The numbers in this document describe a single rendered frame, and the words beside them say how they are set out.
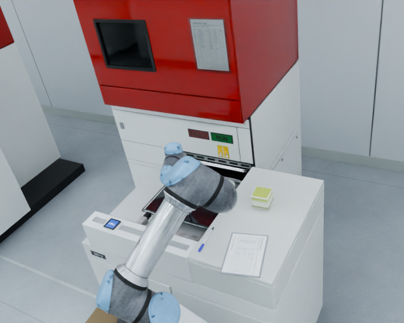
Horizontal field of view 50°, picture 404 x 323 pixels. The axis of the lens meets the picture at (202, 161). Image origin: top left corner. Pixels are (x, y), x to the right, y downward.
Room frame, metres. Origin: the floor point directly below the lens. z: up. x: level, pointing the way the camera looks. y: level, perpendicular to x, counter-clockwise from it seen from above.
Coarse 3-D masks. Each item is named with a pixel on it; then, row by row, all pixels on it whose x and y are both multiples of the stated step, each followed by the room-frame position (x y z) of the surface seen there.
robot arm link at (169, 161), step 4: (168, 156) 1.47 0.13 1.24; (172, 156) 1.46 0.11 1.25; (164, 160) 1.47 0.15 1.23; (168, 160) 1.44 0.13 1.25; (172, 160) 1.43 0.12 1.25; (176, 160) 1.44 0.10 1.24; (164, 164) 1.42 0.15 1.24; (168, 164) 1.41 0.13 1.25; (172, 164) 1.41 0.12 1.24; (164, 168) 1.39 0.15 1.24; (168, 168) 1.39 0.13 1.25; (160, 172) 1.39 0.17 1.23; (164, 172) 1.37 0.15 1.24; (160, 176) 1.37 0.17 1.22; (164, 176) 1.36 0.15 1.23; (160, 180) 1.37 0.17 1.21
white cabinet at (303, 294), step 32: (320, 224) 1.45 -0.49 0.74; (96, 256) 1.49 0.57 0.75; (320, 256) 1.45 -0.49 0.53; (160, 288) 1.29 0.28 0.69; (192, 288) 1.18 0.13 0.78; (288, 288) 1.10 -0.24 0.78; (320, 288) 1.45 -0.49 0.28; (224, 320) 1.11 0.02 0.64; (256, 320) 1.03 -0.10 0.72; (288, 320) 1.08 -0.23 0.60
